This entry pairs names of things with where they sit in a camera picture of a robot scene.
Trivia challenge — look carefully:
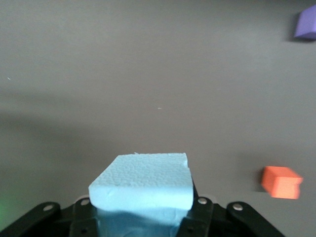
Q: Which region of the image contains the orange foam block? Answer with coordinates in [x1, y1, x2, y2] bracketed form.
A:
[261, 165, 304, 200]

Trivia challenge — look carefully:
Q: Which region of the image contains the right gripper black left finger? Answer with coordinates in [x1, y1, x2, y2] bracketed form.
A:
[9, 196, 100, 237]

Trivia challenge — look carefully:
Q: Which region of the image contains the light blue foam block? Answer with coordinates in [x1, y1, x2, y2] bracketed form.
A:
[88, 152, 195, 237]

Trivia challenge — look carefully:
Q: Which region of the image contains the purple foam block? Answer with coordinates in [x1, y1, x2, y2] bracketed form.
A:
[293, 4, 316, 41]

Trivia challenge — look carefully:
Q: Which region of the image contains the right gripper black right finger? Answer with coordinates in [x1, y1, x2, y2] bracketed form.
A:
[176, 182, 286, 237]

